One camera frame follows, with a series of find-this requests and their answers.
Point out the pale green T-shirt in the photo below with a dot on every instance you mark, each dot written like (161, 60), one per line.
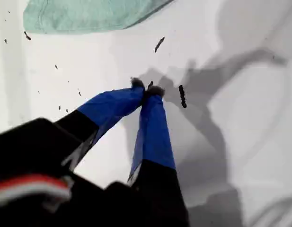
(89, 16)

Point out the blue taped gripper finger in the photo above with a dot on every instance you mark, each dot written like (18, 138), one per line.
(110, 106)
(154, 132)

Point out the small dark scrap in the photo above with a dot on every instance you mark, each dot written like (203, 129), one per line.
(27, 36)
(159, 44)

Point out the long black scrap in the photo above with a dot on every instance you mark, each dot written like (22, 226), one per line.
(182, 97)

